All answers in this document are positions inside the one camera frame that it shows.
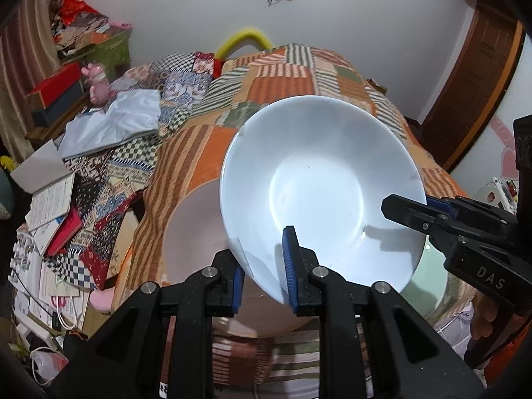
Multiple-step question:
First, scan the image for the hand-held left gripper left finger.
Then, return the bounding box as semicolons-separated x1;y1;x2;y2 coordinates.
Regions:
54;249;247;399

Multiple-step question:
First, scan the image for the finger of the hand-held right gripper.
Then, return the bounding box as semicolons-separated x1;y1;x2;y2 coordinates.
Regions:
381;193;463;251
426;195;517;238

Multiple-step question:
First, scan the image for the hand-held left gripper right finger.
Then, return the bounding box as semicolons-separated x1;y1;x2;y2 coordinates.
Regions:
282;225;487;399

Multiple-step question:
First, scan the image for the green glass plate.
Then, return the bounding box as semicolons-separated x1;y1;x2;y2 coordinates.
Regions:
401;239;452;317

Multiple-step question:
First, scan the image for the pink bowl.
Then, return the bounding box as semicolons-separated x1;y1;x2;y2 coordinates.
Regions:
162;179;317;338

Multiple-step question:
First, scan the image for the white bowl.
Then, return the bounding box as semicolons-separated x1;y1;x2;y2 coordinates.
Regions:
219;95;428;305

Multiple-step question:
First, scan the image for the person's right hand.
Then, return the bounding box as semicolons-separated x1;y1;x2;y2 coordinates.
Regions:
465;291;510;368

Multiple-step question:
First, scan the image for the white decorated box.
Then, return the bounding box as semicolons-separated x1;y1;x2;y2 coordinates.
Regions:
476;177;518;213

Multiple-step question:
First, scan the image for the brown wooden door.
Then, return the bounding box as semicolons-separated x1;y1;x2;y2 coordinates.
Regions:
420;0;525;172

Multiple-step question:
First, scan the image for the pink plush item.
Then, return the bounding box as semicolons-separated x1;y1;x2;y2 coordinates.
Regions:
90;289;122;313

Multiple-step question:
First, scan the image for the checkered patchwork bedsheet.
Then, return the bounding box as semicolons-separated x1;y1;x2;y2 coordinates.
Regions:
42;50;222;292

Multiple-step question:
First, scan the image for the red book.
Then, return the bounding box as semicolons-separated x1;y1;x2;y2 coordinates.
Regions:
46;208;84;257

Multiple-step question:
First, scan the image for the orange striped patchwork quilt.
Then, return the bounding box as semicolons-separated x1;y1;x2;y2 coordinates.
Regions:
108;44;478;388

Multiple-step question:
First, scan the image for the pile of papers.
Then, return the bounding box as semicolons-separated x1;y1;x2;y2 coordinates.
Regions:
8;230;93;335

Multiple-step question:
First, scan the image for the open white book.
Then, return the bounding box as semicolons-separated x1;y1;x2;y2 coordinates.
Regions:
25;172;76;232

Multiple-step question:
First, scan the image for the white plastic bag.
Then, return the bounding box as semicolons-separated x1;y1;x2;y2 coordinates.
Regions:
58;89;162;161

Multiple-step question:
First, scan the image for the yellow foam tube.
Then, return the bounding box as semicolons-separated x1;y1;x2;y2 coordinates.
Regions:
214;29;273;60

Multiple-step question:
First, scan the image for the white folded card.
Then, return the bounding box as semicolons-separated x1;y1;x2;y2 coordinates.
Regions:
10;139;72;194

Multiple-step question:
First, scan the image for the pink toy figure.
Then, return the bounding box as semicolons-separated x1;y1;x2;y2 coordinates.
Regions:
81;62;114;105

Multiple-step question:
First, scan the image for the wooden shelf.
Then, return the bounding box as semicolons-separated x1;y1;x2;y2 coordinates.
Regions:
25;91;94;147

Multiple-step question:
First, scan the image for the dark grey box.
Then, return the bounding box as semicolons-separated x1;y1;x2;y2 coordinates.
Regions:
32;81;86;128

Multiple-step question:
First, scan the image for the green box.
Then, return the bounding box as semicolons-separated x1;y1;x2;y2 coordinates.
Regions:
89;25;134;78

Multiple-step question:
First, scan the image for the red box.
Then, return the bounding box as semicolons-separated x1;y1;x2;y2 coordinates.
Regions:
27;62;83;109

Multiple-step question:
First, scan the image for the striped curtain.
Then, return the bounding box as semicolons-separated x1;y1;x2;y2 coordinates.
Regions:
0;0;76;163

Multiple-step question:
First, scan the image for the pink wall sticker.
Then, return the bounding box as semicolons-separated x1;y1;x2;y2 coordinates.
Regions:
490;115;521;180

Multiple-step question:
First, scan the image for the white cable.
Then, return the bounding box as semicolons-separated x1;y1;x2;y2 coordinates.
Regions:
51;295;84;334

